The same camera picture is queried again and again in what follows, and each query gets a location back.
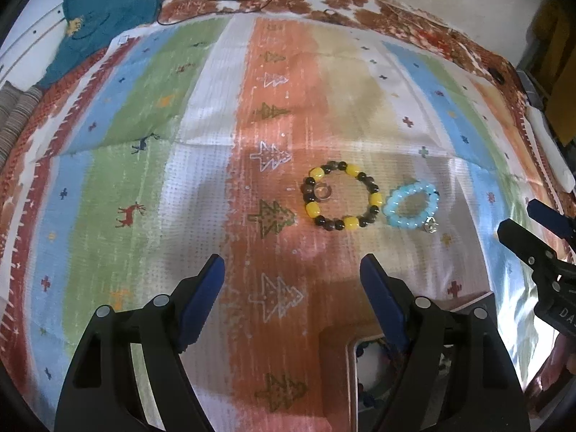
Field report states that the striped grey pillow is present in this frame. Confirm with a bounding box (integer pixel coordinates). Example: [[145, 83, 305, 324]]
[[0, 81, 43, 168]]

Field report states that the teal blue garment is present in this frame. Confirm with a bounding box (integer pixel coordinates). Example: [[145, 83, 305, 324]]
[[38, 0, 161, 90]]

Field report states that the mustard yellow hanging cloth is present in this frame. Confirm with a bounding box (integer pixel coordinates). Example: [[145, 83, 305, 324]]
[[531, 0, 575, 96]]

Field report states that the multicolour small bead bracelet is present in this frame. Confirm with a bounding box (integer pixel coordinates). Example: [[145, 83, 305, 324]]
[[354, 338, 401, 411]]

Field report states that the light blue bead bracelet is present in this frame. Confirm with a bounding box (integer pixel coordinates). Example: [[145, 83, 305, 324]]
[[382, 179, 441, 234]]

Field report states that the small black object on bed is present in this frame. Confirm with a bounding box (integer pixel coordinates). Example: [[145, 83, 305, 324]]
[[488, 66, 506, 85]]

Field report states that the yellow and dark bead bracelet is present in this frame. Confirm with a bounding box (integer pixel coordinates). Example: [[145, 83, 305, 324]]
[[301, 160, 385, 231]]

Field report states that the colourful striped mat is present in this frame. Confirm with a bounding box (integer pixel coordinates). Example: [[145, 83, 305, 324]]
[[0, 11, 568, 432]]

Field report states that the silver metal tin box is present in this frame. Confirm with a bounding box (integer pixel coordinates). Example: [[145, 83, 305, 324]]
[[319, 323, 393, 431]]

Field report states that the brown floral bedsheet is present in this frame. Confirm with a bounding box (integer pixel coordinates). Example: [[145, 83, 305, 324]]
[[0, 0, 576, 432]]

